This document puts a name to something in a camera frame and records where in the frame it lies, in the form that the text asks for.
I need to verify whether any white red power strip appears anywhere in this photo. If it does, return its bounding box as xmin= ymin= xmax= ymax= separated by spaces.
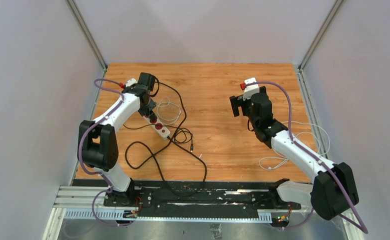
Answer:
xmin=143 ymin=116 xmax=171 ymax=140

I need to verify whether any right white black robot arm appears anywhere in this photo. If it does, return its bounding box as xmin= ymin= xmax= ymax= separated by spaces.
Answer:
xmin=229 ymin=86 xmax=359 ymax=220

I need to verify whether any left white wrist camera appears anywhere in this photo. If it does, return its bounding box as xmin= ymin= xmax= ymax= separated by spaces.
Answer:
xmin=119 ymin=78 xmax=138 ymax=89

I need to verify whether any thin black usb cable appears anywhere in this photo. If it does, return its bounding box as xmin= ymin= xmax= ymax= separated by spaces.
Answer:
xmin=122 ymin=119 xmax=195 ymax=153

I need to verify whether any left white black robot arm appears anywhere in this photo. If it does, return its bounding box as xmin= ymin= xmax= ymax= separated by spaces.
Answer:
xmin=77 ymin=72 xmax=159 ymax=207

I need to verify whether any white charger cable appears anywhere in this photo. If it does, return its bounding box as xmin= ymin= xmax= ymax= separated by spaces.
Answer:
xmin=155 ymin=96 xmax=182 ymax=126

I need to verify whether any black power strip cord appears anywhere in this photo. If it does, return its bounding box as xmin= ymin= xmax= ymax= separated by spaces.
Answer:
xmin=125 ymin=81 xmax=208 ymax=197

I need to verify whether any aluminium frame rail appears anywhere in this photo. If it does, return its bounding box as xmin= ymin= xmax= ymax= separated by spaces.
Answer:
xmin=43 ymin=180 xmax=363 ymax=240

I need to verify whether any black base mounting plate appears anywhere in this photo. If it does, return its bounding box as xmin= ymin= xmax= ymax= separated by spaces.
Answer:
xmin=73 ymin=179 xmax=312 ymax=228

